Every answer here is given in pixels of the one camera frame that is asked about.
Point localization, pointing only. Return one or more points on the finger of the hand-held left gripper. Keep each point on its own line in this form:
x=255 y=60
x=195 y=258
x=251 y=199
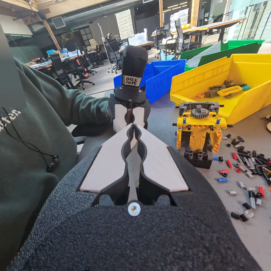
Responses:
x=119 y=116
x=139 y=116

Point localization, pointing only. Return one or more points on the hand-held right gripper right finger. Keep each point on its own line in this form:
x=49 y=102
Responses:
x=163 y=167

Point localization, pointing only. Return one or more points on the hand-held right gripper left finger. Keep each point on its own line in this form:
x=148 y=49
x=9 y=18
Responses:
x=105 y=167

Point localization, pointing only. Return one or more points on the person's left forearm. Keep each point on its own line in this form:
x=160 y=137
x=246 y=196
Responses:
x=89 y=108

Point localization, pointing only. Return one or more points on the yellow lego vehicle model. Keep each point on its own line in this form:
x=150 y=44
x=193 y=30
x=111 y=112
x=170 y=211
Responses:
x=196 y=139

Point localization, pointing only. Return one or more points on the red lego axle pin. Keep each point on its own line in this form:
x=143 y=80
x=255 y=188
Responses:
x=224 y=171

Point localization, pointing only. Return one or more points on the light grey lego pin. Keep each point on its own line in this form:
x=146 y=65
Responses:
x=232 y=192

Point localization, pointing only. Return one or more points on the black lego connector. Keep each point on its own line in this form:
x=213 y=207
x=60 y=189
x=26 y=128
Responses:
x=244 y=217
x=235 y=216
x=246 y=206

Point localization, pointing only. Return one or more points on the pile of loose lego pieces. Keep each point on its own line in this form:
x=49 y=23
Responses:
x=254 y=163

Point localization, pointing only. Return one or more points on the heap of assorted lego parts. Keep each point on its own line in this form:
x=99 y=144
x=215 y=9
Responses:
x=229 y=91

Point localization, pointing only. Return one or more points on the clear round lego piece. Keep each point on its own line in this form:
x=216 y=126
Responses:
x=249 y=213

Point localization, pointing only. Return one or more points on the person's left hand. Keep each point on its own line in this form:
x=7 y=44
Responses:
x=129 y=117

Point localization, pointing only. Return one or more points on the blue plastic bin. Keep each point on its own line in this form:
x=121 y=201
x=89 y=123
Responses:
x=163 y=80

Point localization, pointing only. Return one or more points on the black office chair red accents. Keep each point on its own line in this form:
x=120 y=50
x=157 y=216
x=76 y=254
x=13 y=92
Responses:
x=78 y=63

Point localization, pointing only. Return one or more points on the black cart white bags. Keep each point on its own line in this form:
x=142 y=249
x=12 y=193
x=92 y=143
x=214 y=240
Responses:
x=167 y=45

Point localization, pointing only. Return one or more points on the whiteboard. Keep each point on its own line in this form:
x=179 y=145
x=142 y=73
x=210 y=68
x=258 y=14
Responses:
x=125 y=24

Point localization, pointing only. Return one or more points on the person's green sweatshirt torso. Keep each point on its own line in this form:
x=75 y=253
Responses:
x=25 y=169

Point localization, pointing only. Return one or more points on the bubble wrap sheet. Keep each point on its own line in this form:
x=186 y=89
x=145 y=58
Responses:
x=203 y=56

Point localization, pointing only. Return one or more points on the cluttered wooden office desk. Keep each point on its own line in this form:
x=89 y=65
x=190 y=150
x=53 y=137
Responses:
x=42 y=65

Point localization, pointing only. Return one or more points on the white round plate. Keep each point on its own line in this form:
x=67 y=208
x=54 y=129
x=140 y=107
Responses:
x=268 y=127

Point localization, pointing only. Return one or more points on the dark small object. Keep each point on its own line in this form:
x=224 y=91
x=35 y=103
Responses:
x=266 y=117

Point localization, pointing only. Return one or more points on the yellow plastic bin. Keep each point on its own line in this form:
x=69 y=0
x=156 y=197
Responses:
x=249 y=69

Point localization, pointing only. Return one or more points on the green plastic bin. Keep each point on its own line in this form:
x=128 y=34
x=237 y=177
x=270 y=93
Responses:
x=241 y=47

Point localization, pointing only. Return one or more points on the wooden support post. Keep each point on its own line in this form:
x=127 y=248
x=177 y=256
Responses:
x=194 y=12
x=161 y=12

